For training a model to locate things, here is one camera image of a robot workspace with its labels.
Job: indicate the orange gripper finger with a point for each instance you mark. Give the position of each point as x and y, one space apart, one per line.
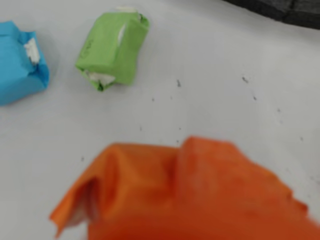
225 195

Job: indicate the orange paper-wrapped packet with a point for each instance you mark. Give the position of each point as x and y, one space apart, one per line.
130 180

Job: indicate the green paper-wrapped packet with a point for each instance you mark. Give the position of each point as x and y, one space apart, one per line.
110 52

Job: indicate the black foam border strip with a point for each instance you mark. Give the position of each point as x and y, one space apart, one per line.
275 10

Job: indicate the blue paper-wrapped packet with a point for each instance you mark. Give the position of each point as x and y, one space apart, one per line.
15 65

